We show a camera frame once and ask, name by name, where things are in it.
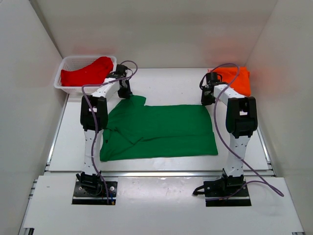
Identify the green t shirt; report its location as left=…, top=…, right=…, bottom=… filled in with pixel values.
left=100, top=95, right=218, bottom=162

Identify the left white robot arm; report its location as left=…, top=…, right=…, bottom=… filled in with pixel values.
left=76, top=60, right=138, bottom=197

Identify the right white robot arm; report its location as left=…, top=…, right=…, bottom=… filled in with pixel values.
left=200, top=72, right=258, bottom=197

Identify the red t shirt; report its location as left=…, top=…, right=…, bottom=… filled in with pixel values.
left=61, top=56, right=113, bottom=87

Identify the white plastic basket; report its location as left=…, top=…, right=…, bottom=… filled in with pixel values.
left=54, top=55, right=117, bottom=94

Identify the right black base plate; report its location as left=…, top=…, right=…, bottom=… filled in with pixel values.
left=192, top=178, right=252, bottom=207

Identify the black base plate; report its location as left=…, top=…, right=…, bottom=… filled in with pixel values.
left=192, top=178, right=252, bottom=207
left=72, top=181, right=118, bottom=206

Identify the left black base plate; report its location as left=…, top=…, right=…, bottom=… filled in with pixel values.
left=72, top=181, right=118, bottom=206

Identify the aluminium rail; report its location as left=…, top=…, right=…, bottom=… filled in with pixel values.
left=44, top=169, right=274, bottom=177

